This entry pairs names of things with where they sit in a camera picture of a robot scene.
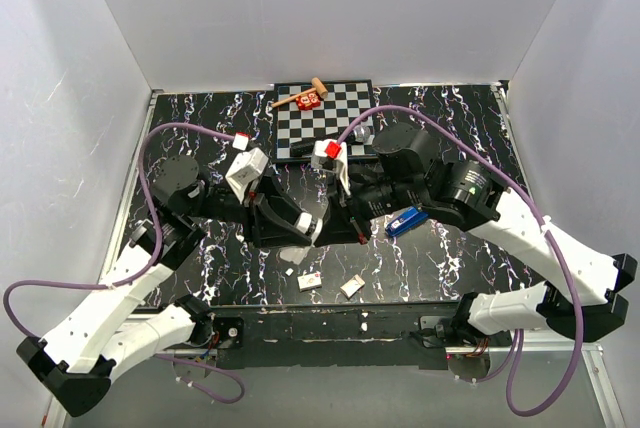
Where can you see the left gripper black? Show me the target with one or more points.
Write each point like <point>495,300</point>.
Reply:
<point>261,227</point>

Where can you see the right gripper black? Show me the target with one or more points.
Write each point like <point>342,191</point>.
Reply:
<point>342,225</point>

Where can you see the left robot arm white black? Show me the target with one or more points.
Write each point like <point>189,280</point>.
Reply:
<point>80,358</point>

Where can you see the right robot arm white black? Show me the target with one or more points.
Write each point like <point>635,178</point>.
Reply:
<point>579,296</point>

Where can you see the white staple box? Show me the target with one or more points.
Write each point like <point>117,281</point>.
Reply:
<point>309,281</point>

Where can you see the red dice block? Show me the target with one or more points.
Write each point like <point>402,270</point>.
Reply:
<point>308,101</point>

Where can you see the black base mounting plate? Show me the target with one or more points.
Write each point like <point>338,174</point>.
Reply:
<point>344,335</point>

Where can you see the black white chessboard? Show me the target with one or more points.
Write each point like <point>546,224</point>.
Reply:
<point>346,100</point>

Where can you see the wooden mallet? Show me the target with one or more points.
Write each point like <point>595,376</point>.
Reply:
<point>317,87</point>

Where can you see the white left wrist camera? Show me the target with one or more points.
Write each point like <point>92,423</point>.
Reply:
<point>247,167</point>

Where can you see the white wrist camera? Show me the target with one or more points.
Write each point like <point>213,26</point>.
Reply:
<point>247,167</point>
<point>331,156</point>

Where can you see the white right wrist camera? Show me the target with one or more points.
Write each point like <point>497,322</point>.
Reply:
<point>331,156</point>

